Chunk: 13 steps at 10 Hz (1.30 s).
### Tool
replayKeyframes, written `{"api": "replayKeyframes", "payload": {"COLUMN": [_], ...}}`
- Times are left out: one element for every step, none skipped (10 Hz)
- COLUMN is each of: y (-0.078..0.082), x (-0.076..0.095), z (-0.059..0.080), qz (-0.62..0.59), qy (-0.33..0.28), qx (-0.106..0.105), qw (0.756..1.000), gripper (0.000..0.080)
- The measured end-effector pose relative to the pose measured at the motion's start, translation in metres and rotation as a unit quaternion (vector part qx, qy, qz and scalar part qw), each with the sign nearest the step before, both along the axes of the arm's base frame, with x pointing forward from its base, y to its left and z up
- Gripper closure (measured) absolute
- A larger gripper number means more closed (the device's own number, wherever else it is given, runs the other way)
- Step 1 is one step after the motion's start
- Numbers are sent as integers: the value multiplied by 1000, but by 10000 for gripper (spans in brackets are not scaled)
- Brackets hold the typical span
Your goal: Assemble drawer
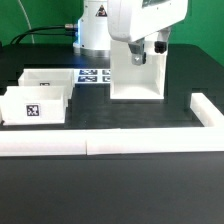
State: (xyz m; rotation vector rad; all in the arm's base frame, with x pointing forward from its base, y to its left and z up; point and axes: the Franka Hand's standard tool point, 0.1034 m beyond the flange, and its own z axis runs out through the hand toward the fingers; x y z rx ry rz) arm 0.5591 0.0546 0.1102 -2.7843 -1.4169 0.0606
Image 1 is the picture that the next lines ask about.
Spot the black cable bundle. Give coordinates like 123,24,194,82
9,23,79,46

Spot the white thin cable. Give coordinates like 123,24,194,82
17,0,36,45

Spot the white drawer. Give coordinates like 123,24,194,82
18,68,75,99
1,86,67,125

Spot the white obstacle wall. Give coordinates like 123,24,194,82
0,127,224,157
190,93,224,128

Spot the white front drawer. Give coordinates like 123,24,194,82
1,86,67,125

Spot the white right obstacle wall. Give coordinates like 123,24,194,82
190,93,224,128

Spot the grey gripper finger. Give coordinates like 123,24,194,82
154,28,171,54
128,38,146,66

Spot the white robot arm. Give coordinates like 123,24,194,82
73,0,188,65

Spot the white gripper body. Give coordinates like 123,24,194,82
107,0,188,42

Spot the white drawer cabinet box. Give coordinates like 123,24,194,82
110,32,168,100

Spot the white rear drawer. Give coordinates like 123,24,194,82
18,68,75,99

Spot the white tag sheet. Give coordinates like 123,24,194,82
74,69,110,84

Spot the white front obstacle wall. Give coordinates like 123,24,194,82
0,127,224,157

